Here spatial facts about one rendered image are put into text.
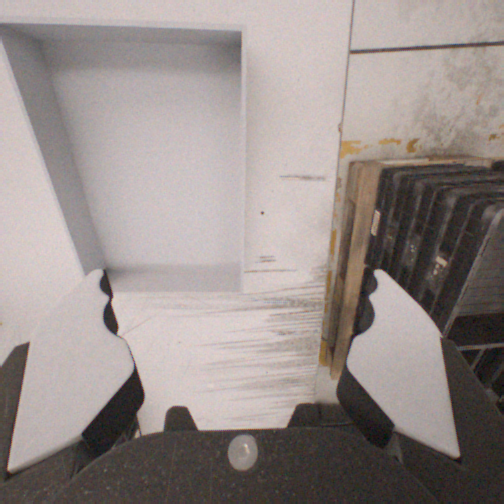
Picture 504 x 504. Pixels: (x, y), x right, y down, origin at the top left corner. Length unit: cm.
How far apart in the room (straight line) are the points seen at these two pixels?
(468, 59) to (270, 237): 107
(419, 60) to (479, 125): 36
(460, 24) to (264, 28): 101
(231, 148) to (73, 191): 19
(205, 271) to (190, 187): 12
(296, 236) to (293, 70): 19
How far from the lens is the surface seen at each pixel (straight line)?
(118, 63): 33
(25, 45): 34
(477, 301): 96
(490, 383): 137
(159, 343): 49
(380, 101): 112
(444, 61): 123
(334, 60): 32
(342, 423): 208
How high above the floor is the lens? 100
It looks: 61 degrees down
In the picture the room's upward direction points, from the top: 176 degrees clockwise
